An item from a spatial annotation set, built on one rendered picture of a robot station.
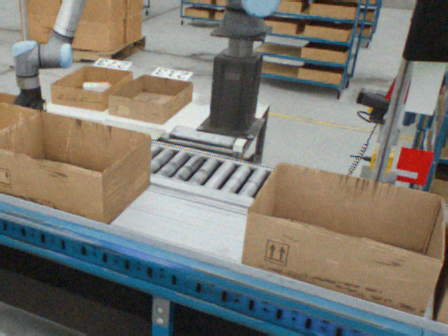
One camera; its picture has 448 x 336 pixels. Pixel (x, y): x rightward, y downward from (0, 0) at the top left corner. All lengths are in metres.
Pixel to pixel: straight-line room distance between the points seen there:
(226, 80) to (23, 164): 1.13
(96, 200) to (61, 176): 0.11
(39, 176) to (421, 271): 0.92
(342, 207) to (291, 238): 0.30
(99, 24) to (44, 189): 4.71
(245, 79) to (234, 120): 0.19
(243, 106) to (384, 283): 1.29
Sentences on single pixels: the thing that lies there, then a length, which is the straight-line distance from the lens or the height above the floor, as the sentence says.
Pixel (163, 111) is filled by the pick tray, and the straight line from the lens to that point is 2.42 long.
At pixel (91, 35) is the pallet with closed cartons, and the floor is 0.31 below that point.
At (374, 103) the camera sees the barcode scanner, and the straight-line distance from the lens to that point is 1.99.
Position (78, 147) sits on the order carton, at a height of 0.95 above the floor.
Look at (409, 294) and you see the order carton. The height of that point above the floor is 0.95.
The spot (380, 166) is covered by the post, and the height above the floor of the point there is 0.85.
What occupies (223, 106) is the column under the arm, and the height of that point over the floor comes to 0.87.
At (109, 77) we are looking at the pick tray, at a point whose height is 0.80.
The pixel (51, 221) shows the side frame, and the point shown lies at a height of 0.91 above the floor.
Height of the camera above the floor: 1.65
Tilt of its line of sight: 28 degrees down
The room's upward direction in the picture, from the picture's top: 2 degrees clockwise
